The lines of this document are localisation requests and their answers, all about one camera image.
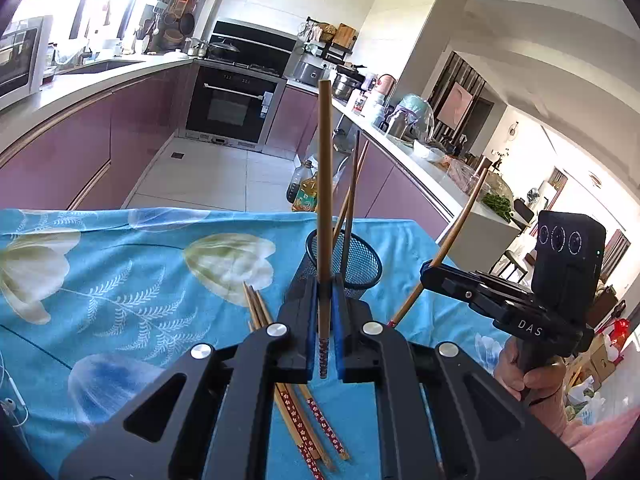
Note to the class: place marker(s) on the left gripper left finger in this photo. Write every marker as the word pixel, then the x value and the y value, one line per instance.
pixel 207 416

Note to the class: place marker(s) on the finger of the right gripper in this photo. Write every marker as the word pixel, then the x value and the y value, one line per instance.
pixel 495 277
pixel 477 299

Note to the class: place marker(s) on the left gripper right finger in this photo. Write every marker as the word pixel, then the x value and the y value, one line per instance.
pixel 441 415

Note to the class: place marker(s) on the dark wooden chopstick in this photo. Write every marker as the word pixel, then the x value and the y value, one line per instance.
pixel 295 409
pixel 348 221

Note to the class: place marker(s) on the right hand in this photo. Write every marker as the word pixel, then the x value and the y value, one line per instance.
pixel 544 385

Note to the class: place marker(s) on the black mesh pen holder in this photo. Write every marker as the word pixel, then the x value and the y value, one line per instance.
pixel 363 265

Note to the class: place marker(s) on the blue floral tablecloth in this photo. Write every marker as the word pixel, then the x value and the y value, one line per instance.
pixel 94 306

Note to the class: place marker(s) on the green mesh food cover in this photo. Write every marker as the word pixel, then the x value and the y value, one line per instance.
pixel 420 118

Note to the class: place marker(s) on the cooking oil bottle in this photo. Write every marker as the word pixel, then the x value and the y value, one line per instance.
pixel 306 198

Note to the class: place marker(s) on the dark oil bottle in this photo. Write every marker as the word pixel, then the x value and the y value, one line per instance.
pixel 303 172

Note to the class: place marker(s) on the pink kettle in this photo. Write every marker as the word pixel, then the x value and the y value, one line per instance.
pixel 385 84

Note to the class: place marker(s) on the steel stock pot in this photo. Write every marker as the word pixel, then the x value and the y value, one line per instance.
pixel 345 82

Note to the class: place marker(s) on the black built-in oven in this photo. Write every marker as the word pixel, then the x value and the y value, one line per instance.
pixel 232 106

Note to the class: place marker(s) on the black range hood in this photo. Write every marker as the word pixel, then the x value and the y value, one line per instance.
pixel 261 48

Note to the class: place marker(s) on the black wok with lid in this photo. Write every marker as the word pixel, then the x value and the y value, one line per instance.
pixel 222 51

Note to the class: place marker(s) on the white microwave oven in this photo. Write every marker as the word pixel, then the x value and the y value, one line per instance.
pixel 23 58

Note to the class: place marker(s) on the black tracking camera box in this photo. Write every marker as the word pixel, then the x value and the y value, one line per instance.
pixel 569 255

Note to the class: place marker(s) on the pink wall picture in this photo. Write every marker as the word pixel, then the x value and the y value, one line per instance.
pixel 455 106

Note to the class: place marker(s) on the black wall rack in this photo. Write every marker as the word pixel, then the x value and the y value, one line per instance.
pixel 329 42

